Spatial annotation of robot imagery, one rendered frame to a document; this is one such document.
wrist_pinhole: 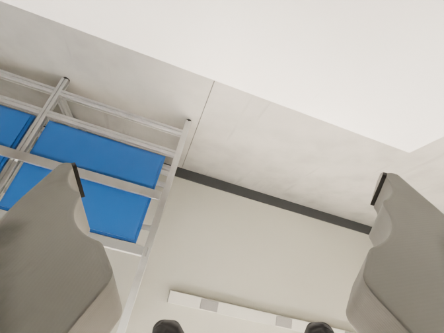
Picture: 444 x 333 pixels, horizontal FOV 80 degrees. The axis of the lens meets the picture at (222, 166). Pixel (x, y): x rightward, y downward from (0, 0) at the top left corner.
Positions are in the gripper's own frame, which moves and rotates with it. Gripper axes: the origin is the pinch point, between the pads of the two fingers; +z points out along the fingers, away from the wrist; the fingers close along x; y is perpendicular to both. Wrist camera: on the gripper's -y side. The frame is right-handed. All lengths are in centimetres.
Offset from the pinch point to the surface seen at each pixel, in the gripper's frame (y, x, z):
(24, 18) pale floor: 4, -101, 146
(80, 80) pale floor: 39, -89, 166
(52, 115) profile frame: 55, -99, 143
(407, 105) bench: 7.0, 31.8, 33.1
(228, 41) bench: -1.5, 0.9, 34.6
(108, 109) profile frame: 54, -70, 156
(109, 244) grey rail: 105, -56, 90
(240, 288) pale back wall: 207, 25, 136
